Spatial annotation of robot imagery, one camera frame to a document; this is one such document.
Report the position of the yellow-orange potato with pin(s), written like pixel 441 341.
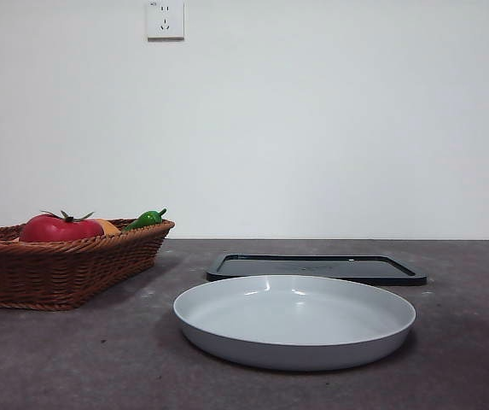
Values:
pixel 109 226

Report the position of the green chili pepper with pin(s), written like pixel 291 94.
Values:
pixel 143 220

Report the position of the dark rectangular tray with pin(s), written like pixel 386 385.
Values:
pixel 355 267

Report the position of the white wall power socket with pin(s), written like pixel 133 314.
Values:
pixel 166 21

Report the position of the red tomato with green stem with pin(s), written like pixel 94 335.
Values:
pixel 60 230

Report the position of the brown wicker basket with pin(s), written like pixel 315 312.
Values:
pixel 56 273

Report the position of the white round plate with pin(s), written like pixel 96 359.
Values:
pixel 295 324

